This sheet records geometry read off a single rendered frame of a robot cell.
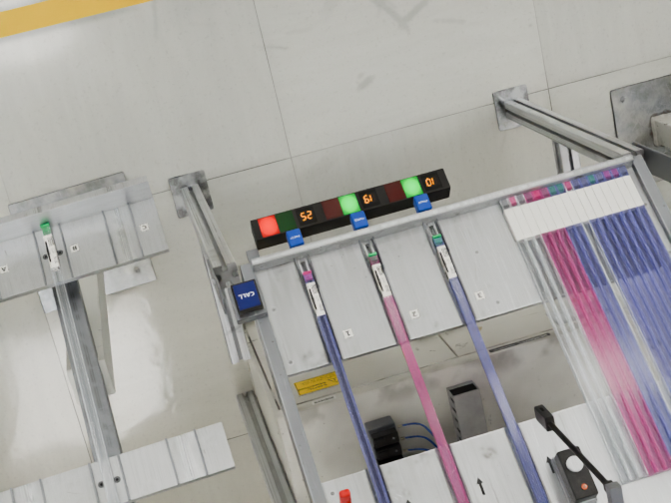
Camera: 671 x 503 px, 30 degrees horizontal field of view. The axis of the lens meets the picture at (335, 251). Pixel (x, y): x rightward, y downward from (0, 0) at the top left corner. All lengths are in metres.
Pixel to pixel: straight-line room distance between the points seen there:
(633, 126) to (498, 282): 1.01
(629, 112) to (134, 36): 1.12
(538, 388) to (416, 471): 0.51
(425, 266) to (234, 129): 0.81
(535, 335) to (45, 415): 1.13
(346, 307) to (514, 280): 0.27
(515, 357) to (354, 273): 0.42
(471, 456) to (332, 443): 0.43
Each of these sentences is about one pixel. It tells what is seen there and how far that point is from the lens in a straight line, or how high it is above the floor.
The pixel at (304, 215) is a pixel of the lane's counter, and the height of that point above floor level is 0.65.
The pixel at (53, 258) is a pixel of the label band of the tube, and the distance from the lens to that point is 1.94.
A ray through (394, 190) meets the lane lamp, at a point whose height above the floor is 0.65.
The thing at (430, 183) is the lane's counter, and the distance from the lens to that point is 2.12.
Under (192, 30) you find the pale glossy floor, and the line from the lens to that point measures 2.67.
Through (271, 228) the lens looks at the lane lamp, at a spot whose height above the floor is 0.66.
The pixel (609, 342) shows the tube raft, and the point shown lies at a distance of 1.99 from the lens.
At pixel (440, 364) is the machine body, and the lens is 2.28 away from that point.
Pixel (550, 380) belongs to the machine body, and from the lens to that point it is 2.34.
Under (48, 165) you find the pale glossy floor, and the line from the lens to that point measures 2.70.
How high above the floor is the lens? 2.64
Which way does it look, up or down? 71 degrees down
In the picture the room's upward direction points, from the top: 142 degrees clockwise
